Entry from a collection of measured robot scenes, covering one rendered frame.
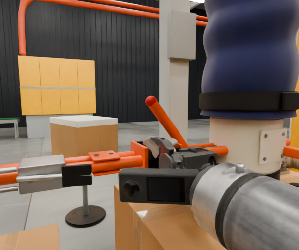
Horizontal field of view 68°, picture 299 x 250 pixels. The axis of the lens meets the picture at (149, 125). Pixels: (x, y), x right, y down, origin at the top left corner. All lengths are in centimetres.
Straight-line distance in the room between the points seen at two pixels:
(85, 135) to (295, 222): 181
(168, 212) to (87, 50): 1081
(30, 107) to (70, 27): 498
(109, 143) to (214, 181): 185
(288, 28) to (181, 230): 46
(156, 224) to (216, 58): 38
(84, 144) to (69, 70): 588
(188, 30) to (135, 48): 1027
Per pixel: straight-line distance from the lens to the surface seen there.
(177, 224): 49
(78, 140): 192
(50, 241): 125
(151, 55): 1213
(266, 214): 22
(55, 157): 44
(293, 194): 23
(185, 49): 159
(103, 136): 203
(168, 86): 156
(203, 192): 27
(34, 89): 764
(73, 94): 765
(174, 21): 159
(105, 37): 1154
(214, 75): 53
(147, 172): 32
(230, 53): 53
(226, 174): 26
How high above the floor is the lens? 120
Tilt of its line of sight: 7 degrees down
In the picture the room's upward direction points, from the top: straight up
